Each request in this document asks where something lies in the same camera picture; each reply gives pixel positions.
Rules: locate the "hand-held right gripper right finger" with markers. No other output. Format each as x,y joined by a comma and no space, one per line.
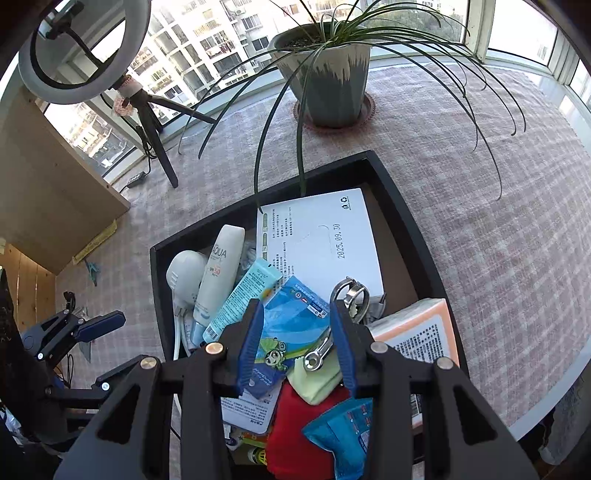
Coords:
341,350

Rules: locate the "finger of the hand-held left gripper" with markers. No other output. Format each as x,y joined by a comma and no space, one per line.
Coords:
99,325
104,384

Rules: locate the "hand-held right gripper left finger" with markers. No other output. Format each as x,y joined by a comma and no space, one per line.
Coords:
251,350

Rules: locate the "yellow-green cloth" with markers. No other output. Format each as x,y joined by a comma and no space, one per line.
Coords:
314,385

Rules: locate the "blue cartoon packet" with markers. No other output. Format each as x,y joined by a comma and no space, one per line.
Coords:
295,323

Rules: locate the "black storage tray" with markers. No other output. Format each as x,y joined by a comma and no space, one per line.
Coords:
161,286

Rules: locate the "white desktop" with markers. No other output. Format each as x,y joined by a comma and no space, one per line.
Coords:
535,422

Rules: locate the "blue clothes peg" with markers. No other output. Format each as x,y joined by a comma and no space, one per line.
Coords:
92,271

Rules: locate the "teal cream tube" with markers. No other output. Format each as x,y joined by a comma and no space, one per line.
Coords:
249,290

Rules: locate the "white labelled box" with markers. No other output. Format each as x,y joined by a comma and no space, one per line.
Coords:
244,410

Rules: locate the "orange white tissue pack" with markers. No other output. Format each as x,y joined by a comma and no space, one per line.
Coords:
415,337

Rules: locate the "blue snack packet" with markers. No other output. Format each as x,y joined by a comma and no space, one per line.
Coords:
337,434

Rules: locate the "white sunscreen tube blue cap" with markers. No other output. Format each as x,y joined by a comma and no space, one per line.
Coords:
221,272

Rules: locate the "yellow tape strip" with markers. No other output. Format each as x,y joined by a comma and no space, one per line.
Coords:
99,240

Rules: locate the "red cloth pouch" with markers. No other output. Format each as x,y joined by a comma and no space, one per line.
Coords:
291,438

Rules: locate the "white plug charger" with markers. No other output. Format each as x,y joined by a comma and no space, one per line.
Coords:
184,277

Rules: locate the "white cardboard box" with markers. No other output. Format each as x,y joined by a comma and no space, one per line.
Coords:
314,230

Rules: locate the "black power strip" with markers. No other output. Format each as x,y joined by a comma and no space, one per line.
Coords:
137,179

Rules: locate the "checked pink tablecloth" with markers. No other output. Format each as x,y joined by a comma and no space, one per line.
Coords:
485,230

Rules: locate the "black tripod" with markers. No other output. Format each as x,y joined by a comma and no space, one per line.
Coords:
159,147

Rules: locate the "white printed cloth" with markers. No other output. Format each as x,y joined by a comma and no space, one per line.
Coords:
568,415

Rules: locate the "red plant saucer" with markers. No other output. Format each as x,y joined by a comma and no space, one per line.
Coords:
369,115

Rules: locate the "potted plant grey pot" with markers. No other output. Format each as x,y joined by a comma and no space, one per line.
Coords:
332,78

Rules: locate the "white window frame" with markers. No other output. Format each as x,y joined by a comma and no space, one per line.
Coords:
478,32

